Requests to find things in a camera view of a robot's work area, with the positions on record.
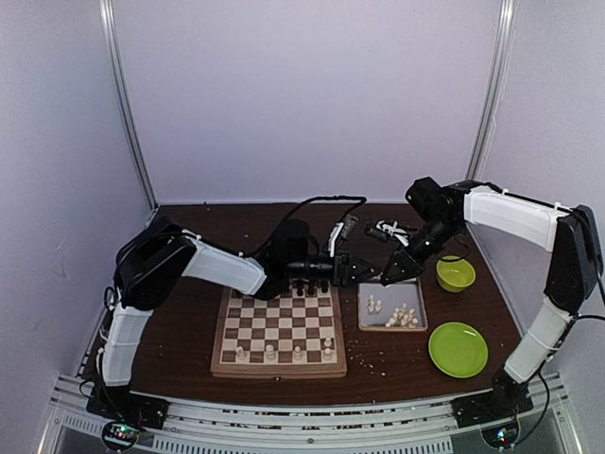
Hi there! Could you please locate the aluminium front rail frame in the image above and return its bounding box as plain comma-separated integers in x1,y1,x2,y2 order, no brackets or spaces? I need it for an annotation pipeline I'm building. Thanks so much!
37,371,578,454

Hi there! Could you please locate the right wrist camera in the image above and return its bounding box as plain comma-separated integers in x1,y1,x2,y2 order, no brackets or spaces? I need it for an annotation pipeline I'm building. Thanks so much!
364,219,417,246

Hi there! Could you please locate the white chess piece four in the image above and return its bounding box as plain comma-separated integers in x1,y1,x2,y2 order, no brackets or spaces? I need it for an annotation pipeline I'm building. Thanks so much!
321,338,334,360

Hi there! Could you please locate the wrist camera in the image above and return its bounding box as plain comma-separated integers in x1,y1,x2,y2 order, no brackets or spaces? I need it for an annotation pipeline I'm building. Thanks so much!
364,219,417,246
325,215,358,257

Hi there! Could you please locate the right aluminium corner post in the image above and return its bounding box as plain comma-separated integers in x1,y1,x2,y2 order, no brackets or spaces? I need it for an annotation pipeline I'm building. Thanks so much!
466,0,517,180

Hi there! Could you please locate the metal tray with wood rim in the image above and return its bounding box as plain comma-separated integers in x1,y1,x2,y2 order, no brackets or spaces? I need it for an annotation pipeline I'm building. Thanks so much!
357,279,428,333

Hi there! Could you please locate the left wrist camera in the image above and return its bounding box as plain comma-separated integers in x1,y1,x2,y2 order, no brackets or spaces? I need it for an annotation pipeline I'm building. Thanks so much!
325,215,358,257

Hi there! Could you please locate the left aluminium corner post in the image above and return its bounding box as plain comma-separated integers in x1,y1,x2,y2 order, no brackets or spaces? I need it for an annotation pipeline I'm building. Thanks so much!
98,0,159,211

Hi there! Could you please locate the small green bowl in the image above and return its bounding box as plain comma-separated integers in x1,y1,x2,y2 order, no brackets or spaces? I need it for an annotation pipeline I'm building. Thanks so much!
436,255,476,293

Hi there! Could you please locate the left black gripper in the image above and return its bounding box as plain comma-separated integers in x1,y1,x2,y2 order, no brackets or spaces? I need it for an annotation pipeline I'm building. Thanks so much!
287,251,382,288

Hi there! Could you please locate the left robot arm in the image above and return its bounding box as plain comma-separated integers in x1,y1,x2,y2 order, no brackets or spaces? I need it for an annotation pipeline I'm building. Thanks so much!
96,217,380,420

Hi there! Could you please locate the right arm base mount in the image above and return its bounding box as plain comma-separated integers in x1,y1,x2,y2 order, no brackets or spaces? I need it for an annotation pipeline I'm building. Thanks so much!
451,369,533,428

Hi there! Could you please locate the green plate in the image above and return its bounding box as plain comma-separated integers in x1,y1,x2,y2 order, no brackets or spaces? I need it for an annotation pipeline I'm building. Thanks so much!
428,322,489,379

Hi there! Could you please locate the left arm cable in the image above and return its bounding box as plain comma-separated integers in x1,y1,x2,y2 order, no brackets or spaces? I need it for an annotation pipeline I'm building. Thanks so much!
240,194,369,259

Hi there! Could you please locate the wooden chess board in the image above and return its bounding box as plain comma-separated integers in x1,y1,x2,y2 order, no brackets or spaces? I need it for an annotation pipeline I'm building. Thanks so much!
210,285,347,379

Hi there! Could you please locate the aluminium corner post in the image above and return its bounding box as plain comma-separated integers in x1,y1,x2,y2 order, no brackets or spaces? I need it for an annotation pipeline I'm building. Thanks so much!
98,0,159,211
466,0,517,180

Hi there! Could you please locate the white pieces pile in tray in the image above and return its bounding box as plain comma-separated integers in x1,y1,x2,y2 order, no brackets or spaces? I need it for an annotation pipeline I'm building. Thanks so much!
367,294,420,329

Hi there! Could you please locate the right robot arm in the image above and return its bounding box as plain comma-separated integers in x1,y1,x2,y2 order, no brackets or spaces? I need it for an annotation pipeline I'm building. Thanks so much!
380,177,604,418

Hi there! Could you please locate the white chess piece one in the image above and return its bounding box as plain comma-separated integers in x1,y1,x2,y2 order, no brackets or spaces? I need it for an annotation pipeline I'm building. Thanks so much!
265,344,276,361

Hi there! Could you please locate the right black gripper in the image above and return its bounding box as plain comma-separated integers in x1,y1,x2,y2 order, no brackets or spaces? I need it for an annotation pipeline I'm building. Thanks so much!
381,215,462,285

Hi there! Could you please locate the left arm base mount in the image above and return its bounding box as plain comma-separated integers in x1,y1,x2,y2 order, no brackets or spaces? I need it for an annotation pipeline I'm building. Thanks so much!
86,378,169,429

